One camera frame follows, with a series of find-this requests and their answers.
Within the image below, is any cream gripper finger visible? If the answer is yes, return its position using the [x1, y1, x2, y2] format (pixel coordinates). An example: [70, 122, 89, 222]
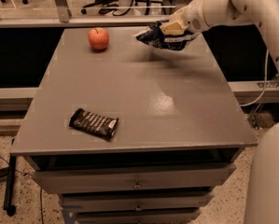
[160, 19, 188, 35]
[164, 35, 195, 43]

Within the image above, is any red apple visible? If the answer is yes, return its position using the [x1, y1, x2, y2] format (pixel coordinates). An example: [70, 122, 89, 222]
[88, 27, 109, 51]

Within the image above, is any metal window rail frame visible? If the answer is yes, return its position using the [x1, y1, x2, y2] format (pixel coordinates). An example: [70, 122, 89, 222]
[0, 0, 279, 29]

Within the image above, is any grey drawer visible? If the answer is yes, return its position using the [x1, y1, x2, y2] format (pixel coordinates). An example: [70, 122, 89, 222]
[33, 163, 236, 194]
[59, 191, 214, 212]
[77, 208, 200, 224]

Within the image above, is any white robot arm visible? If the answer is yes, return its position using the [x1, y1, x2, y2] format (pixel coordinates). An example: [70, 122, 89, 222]
[160, 0, 279, 73]

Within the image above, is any top grey drawer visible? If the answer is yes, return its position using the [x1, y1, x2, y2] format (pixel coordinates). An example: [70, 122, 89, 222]
[33, 163, 236, 194]

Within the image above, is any blue chip bag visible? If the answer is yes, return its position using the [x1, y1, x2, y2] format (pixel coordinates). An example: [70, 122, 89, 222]
[134, 21, 199, 51]

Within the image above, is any bottom grey drawer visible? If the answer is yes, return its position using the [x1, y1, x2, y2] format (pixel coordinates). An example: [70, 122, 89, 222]
[77, 208, 200, 224]

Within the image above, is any black stand leg with caster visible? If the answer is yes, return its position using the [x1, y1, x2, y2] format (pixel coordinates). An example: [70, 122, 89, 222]
[3, 155, 16, 217]

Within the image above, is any grey drawer cabinet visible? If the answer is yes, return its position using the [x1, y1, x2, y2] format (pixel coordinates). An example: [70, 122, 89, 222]
[9, 25, 258, 224]

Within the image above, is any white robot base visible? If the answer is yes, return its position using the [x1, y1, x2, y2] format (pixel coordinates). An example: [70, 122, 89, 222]
[244, 122, 279, 224]

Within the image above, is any black snack bar wrapper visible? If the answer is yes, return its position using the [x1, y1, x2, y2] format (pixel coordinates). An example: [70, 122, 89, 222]
[69, 108, 119, 140]

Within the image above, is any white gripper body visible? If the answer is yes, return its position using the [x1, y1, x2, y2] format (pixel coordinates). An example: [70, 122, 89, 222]
[170, 0, 208, 33]

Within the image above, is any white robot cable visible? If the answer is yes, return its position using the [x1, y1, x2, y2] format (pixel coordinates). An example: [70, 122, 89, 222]
[239, 49, 270, 107]

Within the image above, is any middle grey drawer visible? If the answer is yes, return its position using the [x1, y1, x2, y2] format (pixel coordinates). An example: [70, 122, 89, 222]
[59, 191, 214, 212]

